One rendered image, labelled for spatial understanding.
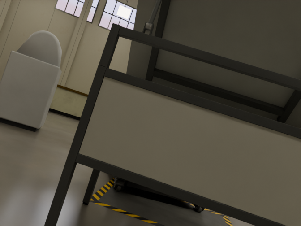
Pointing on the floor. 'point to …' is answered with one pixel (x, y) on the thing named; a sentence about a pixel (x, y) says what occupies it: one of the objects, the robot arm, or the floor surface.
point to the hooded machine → (30, 81)
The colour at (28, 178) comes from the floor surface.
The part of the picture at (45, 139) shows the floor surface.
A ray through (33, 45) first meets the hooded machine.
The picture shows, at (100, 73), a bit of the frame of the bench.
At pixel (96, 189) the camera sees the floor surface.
